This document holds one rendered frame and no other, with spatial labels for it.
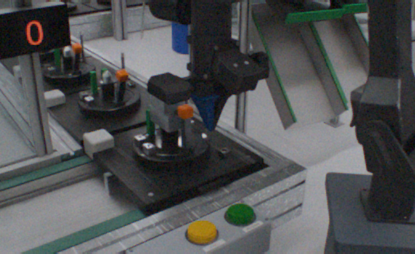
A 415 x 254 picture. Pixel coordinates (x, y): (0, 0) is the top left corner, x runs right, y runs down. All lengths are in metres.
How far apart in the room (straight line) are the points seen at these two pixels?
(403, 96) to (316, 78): 0.49
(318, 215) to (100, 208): 0.39
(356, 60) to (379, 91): 0.59
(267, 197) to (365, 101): 0.34
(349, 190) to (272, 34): 0.47
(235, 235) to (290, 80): 0.39
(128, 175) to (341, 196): 0.36
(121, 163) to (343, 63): 0.54
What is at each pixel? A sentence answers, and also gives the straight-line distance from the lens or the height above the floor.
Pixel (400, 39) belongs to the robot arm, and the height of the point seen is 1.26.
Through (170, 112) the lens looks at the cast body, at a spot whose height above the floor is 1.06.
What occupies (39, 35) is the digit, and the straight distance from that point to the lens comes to 0.78.
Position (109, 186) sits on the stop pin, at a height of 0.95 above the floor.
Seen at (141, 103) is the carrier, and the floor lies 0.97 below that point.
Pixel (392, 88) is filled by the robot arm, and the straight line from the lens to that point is 0.50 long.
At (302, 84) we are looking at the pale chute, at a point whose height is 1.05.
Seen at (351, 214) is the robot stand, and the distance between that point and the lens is 0.56.
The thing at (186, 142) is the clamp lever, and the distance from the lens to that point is 0.78.
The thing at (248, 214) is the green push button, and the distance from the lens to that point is 0.69.
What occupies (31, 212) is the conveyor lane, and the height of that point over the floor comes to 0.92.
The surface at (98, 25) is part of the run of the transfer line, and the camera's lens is 2.01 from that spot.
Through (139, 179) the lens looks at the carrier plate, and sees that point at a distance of 0.77.
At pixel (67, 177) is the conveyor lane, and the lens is 0.88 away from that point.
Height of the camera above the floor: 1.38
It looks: 26 degrees down
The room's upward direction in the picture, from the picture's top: straight up
